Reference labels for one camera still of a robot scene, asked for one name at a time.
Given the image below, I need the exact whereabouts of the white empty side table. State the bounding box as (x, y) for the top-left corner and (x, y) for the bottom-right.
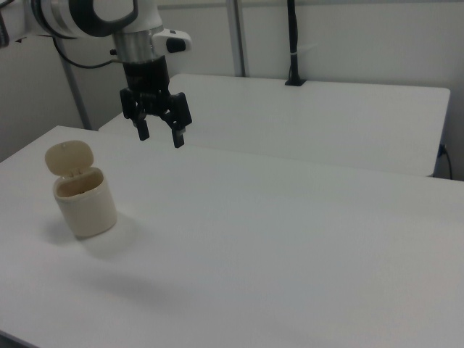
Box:
(97, 73), (452, 178)

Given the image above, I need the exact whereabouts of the grey slanted frame post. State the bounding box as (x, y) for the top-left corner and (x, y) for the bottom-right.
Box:
(59, 57), (92, 131)

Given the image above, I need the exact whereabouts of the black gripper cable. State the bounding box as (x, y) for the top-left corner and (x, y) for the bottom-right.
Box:
(53, 37), (126, 70)

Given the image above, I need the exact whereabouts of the black camera pole with clamp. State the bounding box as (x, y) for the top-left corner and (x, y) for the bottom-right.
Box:
(284, 0), (307, 87)

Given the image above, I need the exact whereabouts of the black ribbed cable sleeve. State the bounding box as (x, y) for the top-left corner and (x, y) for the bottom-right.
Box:
(0, 7), (10, 48)

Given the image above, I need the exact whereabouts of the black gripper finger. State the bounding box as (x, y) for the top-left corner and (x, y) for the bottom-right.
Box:
(161, 91), (194, 149)
(120, 87), (151, 142)

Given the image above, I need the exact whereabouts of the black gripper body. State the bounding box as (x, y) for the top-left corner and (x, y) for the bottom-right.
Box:
(122, 57), (179, 117)

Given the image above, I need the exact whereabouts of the white zip tie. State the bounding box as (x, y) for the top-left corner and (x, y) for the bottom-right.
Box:
(289, 44), (320, 58)

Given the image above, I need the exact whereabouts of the grey aluminium partition post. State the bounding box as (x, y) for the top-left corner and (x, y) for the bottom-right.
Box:
(227, 0), (252, 78)

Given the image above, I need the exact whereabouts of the black wall power cable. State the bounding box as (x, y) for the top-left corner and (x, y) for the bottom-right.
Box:
(439, 144), (455, 180)

